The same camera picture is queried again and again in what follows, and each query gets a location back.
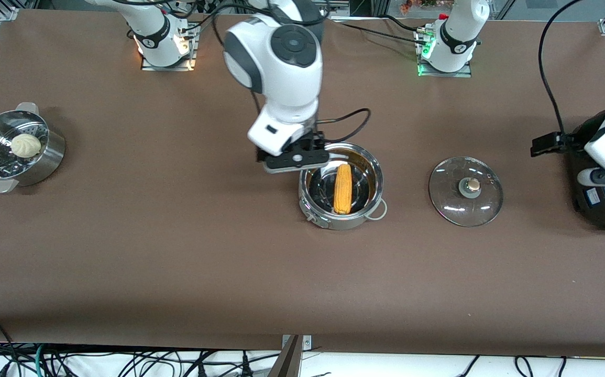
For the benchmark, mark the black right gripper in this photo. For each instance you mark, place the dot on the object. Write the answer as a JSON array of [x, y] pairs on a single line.
[[313, 142]]

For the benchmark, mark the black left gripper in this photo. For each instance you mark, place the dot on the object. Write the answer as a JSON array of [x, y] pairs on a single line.
[[547, 142]]

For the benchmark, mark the yellow corn cob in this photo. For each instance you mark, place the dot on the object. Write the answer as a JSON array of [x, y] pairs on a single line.
[[342, 188]]

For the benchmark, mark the glass pot lid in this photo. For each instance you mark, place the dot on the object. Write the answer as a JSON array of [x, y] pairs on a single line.
[[464, 193]]

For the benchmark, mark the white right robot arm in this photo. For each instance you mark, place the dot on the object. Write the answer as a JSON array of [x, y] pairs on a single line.
[[281, 78]]

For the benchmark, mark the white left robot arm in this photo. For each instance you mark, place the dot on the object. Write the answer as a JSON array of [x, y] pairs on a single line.
[[454, 36]]

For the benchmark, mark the stainless steel pot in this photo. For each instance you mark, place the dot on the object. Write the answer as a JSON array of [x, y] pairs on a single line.
[[328, 221]]

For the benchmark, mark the steel steamer pot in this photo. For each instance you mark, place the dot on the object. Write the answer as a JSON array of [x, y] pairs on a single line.
[[45, 162]]

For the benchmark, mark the black rice cooker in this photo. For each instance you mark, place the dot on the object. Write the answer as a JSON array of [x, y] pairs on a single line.
[[595, 209]]

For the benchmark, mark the table cover sheet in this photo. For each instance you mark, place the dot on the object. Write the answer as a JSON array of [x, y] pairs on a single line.
[[281, 283]]

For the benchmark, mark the white steamed bun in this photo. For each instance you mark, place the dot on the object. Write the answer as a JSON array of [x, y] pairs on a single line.
[[25, 146]]

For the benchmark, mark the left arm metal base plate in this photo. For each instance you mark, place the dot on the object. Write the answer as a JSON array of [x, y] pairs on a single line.
[[428, 73]]

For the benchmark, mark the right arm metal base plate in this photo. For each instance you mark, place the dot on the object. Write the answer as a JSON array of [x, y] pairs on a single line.
[[147, 65]]

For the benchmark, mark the metal table edge bracket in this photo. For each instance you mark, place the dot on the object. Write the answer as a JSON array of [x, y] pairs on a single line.
[[306, 343]]

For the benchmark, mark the dark camera stand pole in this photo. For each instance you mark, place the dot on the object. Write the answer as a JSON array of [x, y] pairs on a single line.
[[286, 364]]

